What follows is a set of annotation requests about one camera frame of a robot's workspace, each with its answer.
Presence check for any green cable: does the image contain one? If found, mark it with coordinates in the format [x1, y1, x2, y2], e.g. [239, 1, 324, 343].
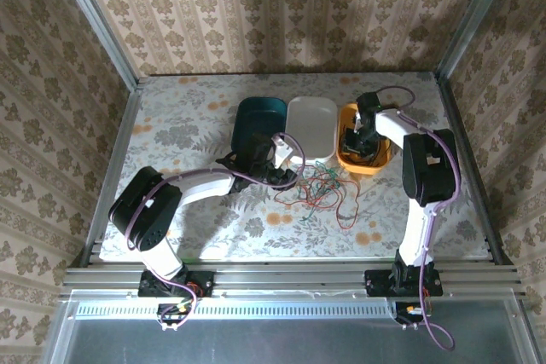
[297, 167, 343, 222]

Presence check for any tangle of coloured wires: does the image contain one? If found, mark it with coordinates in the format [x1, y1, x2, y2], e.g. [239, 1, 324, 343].
[272, 163, 360, 231]

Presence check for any orange plastic bin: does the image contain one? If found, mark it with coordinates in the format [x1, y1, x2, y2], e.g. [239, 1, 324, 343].
[335, 101, 393, 176]

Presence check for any teal plastic bin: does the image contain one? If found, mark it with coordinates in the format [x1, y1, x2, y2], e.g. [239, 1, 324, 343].
[231, 96, 288, 157]

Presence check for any white plastic bin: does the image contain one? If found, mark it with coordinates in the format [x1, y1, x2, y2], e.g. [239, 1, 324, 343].
[284, 95, 338, 165]

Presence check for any floral tablecloth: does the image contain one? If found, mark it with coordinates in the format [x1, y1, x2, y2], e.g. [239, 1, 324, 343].
[98, 72, 490, 262]

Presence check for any grey metal panel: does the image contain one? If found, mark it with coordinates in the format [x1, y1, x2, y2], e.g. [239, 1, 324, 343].
[42, 289, 539, 364]

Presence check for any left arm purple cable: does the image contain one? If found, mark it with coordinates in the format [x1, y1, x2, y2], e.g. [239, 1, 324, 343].
[125, 131, 307, 333]

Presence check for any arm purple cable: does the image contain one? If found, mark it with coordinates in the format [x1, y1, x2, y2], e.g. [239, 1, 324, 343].
[125, 131, 307, 333]
[375, 84, 462, 352]

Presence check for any aluminium front rail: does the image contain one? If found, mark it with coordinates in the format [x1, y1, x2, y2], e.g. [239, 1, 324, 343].
[59, 259, 528, 300]

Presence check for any aluminium side rail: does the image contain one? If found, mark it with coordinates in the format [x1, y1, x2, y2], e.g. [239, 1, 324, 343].
[433, 72, 515, 266]
[80, 78, 144, 267]

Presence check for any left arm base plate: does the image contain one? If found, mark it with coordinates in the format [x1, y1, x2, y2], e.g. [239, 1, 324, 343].
[138, 269, 213, 299]

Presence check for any slotted cable duct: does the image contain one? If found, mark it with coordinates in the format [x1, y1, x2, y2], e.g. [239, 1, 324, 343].
[75, 298, 396, 321]

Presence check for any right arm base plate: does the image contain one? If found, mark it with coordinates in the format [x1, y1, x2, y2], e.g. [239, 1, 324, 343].
[364, 268, 444, 298]

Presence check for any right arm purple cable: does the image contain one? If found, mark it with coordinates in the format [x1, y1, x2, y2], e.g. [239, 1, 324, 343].
[375, 84, 462, 352]

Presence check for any aluminium frame post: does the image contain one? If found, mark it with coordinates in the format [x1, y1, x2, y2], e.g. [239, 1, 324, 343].
[49, 0, 142, 89]
[434, 0, 509, 80]

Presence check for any black connector box with wires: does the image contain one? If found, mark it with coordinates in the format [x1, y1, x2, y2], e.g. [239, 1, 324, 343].
[394, 301, 433, 332]
[156, 302, 194, 333]

